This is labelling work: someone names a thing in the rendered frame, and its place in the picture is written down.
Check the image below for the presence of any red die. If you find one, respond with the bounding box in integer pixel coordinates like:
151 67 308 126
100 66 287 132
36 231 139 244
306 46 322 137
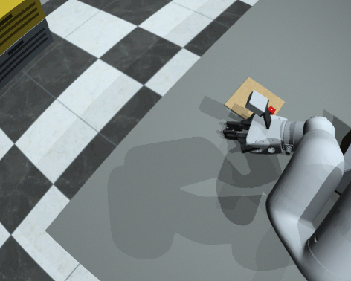
268 106 275 114

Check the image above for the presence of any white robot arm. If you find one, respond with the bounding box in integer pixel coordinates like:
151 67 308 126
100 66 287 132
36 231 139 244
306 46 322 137
245 90 351 281

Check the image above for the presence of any tan mottled mat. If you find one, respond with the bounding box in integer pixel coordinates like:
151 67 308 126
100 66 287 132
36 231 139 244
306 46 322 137
224 77 284 120

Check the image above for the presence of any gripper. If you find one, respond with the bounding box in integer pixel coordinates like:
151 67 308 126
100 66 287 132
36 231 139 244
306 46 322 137
223 113 288 155

